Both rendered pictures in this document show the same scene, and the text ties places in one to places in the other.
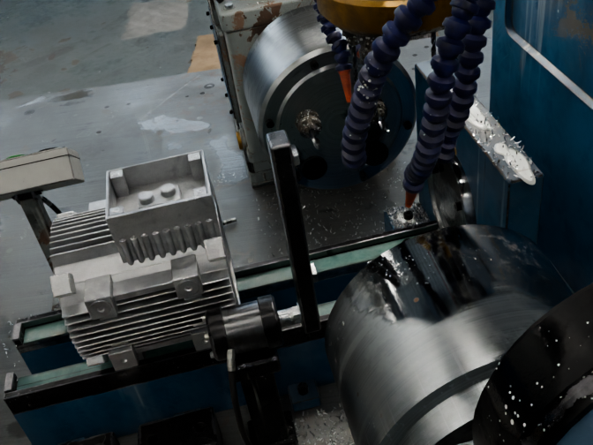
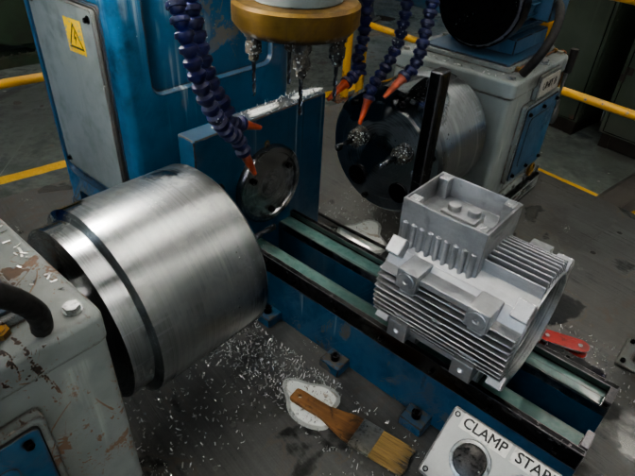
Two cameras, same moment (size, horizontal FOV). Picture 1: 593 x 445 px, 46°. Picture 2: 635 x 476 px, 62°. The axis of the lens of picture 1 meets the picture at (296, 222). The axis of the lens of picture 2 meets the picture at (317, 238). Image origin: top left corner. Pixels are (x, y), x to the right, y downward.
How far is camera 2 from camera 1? 132 cm
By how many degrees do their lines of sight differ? 95
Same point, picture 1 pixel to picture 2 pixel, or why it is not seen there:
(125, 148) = not seen: outside the picture
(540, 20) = not seen: hidden behind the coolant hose
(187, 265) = not seen: hidden behind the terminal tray
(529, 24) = (176, 71)
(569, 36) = (221, 44)
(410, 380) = (467, 95)
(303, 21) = (134, 207)
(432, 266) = (418, 87)
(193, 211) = (455, 187)
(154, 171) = (446, 224)
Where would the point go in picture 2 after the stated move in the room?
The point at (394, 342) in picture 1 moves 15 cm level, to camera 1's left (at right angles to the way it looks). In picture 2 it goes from (455, 100) to (529, 128)
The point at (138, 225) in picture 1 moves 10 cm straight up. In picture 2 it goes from (497, 206) to (517, 138)
